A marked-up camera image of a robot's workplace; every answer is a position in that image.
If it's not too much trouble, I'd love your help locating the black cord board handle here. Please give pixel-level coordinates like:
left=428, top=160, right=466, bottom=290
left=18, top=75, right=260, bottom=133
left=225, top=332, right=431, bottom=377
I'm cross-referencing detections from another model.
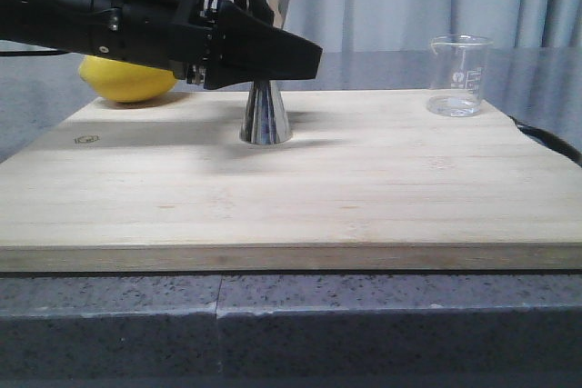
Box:
left=510, top=116, right=581, bottom=166

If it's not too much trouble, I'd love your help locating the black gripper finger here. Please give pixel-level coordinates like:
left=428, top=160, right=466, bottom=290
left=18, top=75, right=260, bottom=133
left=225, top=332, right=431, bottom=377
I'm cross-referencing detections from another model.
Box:
left=204, top=0, right=323, bottom=90

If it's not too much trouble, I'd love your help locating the light wooden cutting board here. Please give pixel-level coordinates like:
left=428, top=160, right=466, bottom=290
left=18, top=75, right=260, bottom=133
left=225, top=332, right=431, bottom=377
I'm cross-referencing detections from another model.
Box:
left=1, top=90, right=581, bottom=272

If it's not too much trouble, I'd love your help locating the yellow lemon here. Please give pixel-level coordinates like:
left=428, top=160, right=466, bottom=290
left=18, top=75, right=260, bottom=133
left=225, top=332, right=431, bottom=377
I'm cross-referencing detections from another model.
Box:
left=78, top=55, right=177, bottom=104

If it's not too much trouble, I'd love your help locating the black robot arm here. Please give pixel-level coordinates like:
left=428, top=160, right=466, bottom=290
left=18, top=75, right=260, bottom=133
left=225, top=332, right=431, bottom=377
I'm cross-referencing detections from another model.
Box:
left=1, top=0, right=322, bottom=90

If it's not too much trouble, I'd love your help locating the steel double jigger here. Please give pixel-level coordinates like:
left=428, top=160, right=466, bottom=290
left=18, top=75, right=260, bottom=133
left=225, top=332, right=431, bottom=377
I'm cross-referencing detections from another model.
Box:
left=234, top=0, right=292, bottom=145

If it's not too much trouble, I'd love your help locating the clear glass beaker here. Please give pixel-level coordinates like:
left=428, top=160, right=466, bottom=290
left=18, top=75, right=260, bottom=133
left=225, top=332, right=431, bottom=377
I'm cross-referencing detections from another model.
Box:
left=426, top=35, right=492, bottom=118

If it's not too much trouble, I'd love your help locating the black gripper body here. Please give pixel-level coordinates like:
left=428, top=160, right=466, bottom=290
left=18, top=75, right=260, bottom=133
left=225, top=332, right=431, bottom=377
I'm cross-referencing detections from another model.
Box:
left=92, top=0, right=216, bottom=85

